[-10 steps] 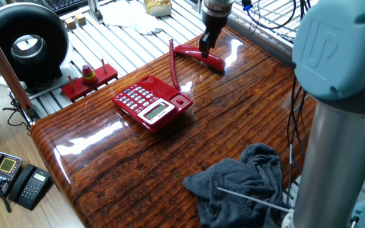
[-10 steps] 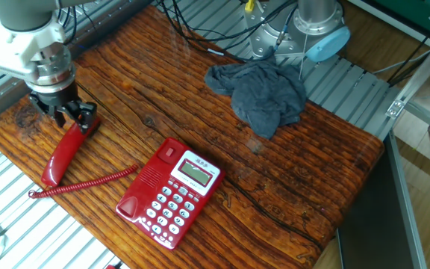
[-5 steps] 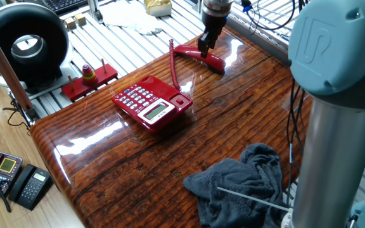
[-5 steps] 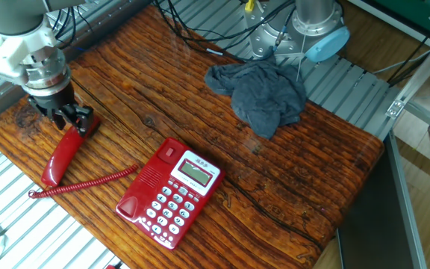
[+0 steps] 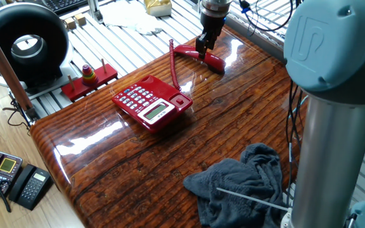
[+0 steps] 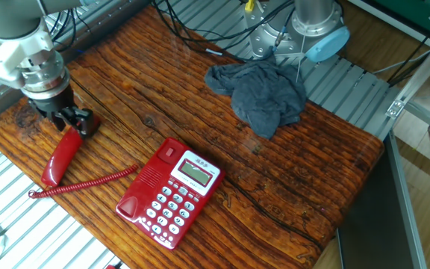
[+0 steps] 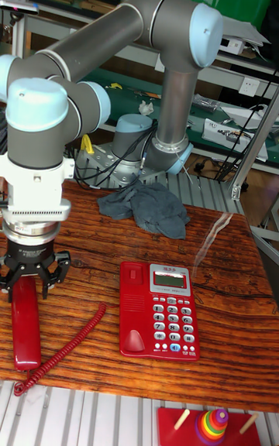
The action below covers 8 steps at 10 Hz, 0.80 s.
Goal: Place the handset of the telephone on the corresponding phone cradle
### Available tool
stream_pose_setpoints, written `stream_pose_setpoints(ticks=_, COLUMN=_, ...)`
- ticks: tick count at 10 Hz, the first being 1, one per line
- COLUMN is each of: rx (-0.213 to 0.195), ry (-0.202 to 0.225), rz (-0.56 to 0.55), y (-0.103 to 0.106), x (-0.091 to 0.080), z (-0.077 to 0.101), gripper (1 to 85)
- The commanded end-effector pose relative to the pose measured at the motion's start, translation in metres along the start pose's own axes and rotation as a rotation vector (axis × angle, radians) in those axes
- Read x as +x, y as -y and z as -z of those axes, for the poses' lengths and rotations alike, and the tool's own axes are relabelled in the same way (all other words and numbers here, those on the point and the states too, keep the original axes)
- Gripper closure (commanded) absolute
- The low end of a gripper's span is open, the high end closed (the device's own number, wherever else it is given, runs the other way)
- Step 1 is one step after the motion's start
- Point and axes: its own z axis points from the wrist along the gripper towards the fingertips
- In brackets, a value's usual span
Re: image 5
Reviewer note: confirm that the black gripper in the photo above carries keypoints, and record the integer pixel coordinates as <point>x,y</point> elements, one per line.
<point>212,25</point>

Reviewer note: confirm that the red telephone handset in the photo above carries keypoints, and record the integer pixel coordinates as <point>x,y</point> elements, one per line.
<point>215,63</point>

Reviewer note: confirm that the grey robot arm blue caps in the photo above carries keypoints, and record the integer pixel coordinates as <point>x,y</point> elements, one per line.
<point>331,142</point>

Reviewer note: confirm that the red telephone base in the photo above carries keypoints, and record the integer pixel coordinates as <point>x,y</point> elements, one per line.
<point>163,92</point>

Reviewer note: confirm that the black desk telephone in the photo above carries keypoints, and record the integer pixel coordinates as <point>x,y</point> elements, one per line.
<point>30,190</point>

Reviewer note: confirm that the gold foil box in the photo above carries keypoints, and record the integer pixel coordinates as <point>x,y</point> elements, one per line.
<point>158,8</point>

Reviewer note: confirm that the white cloth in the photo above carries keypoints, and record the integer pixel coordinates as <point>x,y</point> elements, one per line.
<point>122,16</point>

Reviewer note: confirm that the red peg toy board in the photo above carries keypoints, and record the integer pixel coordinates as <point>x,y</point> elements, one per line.
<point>106,76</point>

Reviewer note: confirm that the rainbow stacking rings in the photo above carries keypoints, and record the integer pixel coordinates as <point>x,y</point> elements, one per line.
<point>89,77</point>

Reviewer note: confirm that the small wooden block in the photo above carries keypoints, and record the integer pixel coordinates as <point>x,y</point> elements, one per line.
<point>80,19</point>
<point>70,23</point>

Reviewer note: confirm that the dark grey towel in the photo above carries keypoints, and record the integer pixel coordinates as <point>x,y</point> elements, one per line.
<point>242,183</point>

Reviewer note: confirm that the black computer keyboard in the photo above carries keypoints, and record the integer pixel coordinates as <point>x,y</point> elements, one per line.
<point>62,4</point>

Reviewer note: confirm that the white zip tie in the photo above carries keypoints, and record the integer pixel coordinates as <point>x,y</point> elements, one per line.
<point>252,199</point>

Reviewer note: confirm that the brown wooden pole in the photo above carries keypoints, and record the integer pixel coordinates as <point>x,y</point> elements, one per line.
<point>2,63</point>

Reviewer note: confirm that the aluminium post with foot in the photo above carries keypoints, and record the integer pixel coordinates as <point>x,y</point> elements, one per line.
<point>93,8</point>

